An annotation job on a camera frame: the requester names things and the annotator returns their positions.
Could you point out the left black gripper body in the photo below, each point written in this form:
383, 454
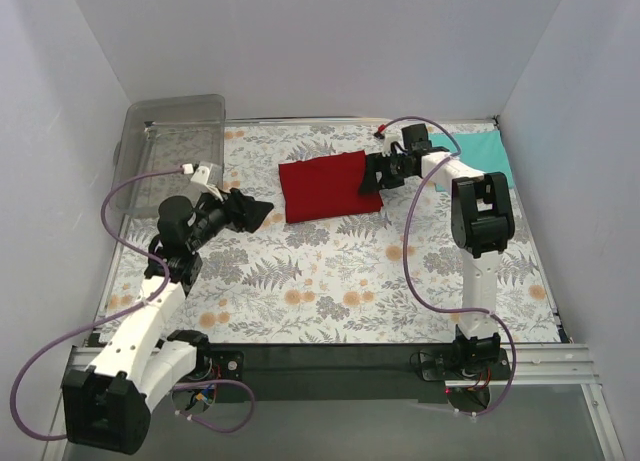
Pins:
233, 209

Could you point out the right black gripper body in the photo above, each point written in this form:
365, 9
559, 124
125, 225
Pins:
380, 170

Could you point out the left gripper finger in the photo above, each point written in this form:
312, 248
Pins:
237, 201
255, 213

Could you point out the red t shirt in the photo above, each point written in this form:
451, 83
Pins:
326, 187

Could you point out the clear plastic bin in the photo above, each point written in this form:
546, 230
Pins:
162, 134

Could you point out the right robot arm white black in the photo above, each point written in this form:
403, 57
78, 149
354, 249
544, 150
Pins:
482, 224

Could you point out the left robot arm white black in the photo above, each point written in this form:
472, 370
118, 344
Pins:
108, 404

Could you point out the folded teal t shirt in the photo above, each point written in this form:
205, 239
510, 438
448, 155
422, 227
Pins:
485, 151

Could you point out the floral table mat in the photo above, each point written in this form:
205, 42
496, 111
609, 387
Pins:
341, 279

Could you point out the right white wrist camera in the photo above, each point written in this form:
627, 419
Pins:
391, 143

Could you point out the aluminium frame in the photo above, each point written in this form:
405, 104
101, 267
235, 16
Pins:
553, 409

